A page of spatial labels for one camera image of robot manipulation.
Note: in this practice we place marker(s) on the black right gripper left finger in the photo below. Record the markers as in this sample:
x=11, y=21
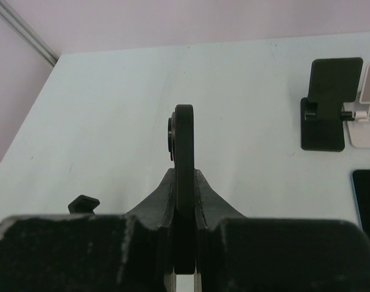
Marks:
x=86, y=252

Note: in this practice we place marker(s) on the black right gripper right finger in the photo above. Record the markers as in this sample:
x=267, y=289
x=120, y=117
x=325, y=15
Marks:
x=237, y=253

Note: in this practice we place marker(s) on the black smartphone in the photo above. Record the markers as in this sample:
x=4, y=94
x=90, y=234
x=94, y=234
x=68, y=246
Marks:
x=181, y=149

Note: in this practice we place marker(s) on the teal-edged smartphone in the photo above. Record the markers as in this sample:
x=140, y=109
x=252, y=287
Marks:
x=361, y=182

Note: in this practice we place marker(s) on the white phone stand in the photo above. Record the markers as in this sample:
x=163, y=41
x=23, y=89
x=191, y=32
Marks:
x=359, y=129

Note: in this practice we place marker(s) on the black folding phone stand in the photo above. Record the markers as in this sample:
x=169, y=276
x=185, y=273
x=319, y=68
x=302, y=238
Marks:
x=333, y=82

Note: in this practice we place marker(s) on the black pole phone stand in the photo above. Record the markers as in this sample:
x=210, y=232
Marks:
x=83, y=205

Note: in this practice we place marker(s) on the aluminium corner post left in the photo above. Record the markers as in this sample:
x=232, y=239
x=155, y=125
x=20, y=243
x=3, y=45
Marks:
x=28, y=34

